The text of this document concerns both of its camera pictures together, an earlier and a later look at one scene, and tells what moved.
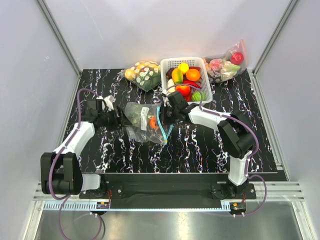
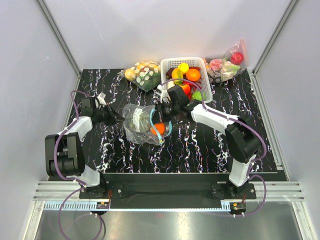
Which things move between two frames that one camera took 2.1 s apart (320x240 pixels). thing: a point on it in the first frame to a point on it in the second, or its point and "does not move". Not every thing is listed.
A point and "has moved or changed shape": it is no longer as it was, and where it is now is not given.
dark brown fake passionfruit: x=169 y=73 does not move
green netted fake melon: x=133 y=113 to x=140 y=121
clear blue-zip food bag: x=147 y=123 does not move
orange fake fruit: x=192 y=74 does not move
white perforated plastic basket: x=166 y=63 does not move
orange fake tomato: x=152 y=121 has moved or changed shape
